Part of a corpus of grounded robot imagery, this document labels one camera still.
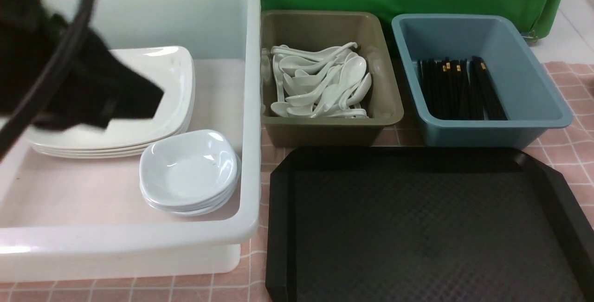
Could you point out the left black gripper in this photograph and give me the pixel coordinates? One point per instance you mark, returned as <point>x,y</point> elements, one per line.
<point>37,55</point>

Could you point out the lower small dish in tub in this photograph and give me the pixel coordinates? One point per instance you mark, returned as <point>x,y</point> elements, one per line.
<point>206,210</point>

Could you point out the olive plastic spoon bin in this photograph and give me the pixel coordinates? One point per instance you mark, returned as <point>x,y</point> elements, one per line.
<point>314,31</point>

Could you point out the large white plastic tub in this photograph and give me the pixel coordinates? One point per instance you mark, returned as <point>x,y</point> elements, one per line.
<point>85,219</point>

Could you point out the blue plastic chopstick bin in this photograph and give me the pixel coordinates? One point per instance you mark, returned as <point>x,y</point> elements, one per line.
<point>529,97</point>

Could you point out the lower white plate in tub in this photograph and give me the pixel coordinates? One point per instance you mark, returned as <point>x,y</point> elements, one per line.
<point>125,138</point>

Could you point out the bundle of black chopsticks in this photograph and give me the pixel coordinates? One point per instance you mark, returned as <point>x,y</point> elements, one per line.
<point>460,90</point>

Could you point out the pile of white spoons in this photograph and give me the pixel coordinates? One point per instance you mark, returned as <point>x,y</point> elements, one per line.
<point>328,83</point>

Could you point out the large white square rice plate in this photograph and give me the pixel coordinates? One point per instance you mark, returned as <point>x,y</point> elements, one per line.
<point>171,88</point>

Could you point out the small white dish front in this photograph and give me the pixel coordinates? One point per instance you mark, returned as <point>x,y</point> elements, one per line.
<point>190,187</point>

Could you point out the top small dish in tub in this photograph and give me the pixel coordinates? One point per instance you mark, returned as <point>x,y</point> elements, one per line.
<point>230,188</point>

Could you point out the small dish in tub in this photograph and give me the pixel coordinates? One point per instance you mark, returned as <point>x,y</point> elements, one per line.
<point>230,188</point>
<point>206,210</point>

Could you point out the black plastic serving tray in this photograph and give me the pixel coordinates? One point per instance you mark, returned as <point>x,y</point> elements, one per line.
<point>355,224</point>

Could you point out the small white dish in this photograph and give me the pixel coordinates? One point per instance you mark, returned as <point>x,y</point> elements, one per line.
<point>188,145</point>
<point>190,187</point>

